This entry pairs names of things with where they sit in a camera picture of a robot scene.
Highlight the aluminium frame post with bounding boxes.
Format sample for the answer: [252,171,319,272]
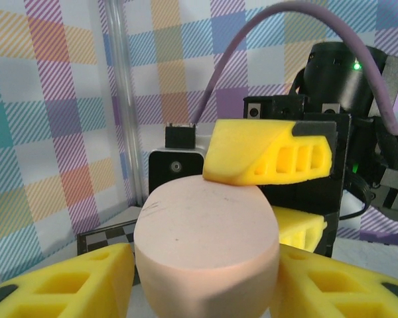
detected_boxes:
[104,0,145,208]

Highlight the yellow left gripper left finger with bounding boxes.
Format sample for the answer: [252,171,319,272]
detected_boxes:
[0,242,136,318]

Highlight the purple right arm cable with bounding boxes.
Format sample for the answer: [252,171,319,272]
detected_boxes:
[192,3,398,135]

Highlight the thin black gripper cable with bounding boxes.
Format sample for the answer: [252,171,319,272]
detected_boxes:
[340,172,369,221]

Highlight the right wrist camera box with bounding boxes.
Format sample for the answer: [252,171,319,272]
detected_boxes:
[148,123,215,196]

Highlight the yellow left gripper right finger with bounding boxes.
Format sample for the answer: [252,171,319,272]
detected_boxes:
[268,244,398,318]

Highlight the black grey chessboard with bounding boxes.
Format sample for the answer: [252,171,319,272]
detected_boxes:
[76,221,141,256]

